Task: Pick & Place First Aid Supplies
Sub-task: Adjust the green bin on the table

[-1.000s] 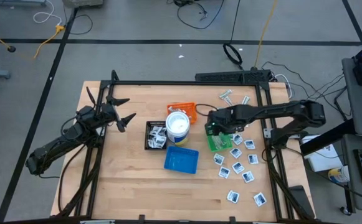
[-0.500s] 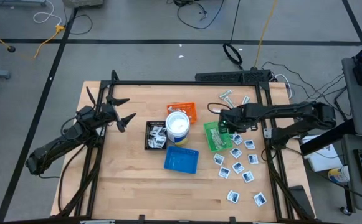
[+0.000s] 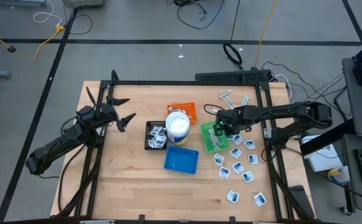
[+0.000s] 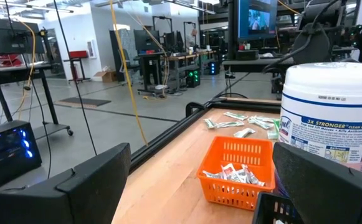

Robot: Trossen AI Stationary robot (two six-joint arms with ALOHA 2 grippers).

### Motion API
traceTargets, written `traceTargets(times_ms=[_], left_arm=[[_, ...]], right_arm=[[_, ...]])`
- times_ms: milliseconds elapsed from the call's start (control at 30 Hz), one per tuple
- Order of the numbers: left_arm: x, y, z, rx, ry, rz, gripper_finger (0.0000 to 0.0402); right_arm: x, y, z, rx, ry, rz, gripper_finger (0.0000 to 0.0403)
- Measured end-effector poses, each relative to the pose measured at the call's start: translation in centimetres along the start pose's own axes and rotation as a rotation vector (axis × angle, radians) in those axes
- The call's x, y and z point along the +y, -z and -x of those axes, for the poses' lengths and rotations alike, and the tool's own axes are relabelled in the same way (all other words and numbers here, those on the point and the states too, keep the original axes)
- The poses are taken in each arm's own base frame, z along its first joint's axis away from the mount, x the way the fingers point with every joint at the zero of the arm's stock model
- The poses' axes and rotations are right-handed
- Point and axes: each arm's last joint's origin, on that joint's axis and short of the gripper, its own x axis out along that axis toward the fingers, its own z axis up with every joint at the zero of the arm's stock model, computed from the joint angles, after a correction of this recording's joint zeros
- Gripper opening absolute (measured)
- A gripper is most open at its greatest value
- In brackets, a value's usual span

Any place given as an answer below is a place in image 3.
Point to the black floor puck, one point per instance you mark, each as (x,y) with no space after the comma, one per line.
(11,49)

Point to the black flat foot plate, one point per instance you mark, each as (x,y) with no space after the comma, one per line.
(299,199)

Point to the orange plastic basket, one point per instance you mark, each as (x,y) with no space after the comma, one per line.
(188,109)

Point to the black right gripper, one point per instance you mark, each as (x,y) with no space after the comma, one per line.
(232,118)

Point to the blue plastic basket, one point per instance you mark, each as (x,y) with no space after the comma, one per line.
(181,159)

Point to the white box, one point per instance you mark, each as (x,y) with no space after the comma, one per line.
(321,158)

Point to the grey desk surface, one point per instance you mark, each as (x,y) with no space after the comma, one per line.
(350,186)
(359,105)

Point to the black perforated long box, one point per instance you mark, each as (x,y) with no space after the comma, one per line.
(230,76)

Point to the grey blue floor rail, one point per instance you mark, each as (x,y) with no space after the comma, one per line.
(15,2)

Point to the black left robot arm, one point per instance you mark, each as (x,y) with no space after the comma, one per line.
(59,144)

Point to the black desk base bar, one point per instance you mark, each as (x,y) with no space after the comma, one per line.
(327,140)

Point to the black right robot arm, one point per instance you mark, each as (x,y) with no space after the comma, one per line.
(286,110)

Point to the black caster wheel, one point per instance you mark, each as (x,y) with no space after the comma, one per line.
(345,210)

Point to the black plastic basket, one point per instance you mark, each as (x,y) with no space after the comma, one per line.
(146,137)

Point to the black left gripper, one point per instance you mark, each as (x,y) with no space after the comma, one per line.
(107,114)

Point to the grey floor box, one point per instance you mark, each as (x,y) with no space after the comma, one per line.
(81,2)

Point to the white yellow canister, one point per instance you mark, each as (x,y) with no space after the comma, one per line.
(339,175)

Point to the black table clamp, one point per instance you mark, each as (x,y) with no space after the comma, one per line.
(232,218)
(141,217)

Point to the green plastic basket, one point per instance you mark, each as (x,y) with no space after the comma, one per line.
(223,145)

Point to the blue yellow wipes canister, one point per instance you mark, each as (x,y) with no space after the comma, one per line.
(177,124)

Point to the grey metal mount bracket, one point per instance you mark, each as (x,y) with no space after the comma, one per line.
(268,133)

